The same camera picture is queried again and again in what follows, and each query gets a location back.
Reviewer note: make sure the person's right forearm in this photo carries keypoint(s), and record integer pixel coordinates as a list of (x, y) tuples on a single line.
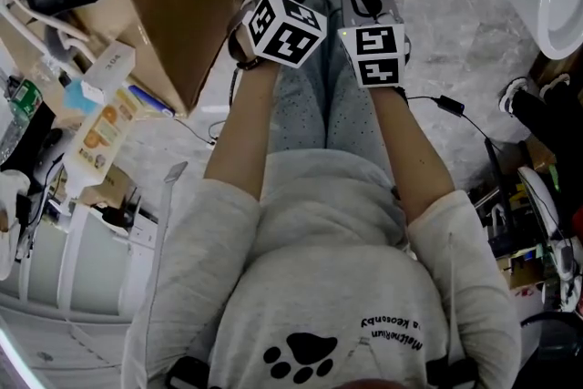
[(410, 150)]

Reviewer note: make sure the white metal rack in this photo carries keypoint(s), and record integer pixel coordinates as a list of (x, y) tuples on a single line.
[(77, 259)]

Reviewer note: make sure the large brown cardboard box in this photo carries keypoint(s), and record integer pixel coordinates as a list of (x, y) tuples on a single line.
[(173, 4)]

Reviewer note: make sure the person's grey dotted trousers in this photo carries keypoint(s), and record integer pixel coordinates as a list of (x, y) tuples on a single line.
[(309, 109)]

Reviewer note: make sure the long white carton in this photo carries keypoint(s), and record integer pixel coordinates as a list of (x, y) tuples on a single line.
[(109, 70)]

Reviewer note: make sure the person's left forearm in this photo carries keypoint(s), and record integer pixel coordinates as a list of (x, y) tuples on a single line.
[(241, 127)]

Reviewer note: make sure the green plastic bottle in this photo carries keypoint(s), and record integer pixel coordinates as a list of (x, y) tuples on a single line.
[(20, 114)]

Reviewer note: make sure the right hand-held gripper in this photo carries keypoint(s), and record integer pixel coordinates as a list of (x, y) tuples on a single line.
[(378, 54)]

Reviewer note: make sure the blue flat box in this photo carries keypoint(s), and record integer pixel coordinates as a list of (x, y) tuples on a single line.
[(152, 101)]

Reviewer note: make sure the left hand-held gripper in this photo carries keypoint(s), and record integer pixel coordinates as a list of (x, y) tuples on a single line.
[(284, 34)]

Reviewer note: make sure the black wristband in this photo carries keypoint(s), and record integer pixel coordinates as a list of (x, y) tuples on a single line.
[(249, 64)]

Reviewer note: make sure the person's grey sweater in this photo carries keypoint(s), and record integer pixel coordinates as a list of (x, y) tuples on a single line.
[(328, 250)]

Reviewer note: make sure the colourful printed carton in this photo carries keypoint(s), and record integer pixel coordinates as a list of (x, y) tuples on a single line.
[(102, 136)]

